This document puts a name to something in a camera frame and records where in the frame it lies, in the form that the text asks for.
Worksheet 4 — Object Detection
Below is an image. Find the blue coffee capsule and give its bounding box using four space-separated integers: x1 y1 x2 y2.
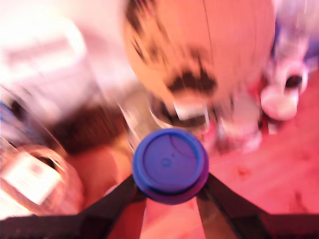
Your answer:
132 128 209 206

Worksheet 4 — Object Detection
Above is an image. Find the cork globe on stand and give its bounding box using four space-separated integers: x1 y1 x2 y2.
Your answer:
123 0 276 105

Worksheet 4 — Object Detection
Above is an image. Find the large clear water bottle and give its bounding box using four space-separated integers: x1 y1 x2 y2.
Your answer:
271 0 319 75

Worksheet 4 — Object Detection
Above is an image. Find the small white round camera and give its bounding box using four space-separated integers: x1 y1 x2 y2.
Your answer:
260 62 310 120

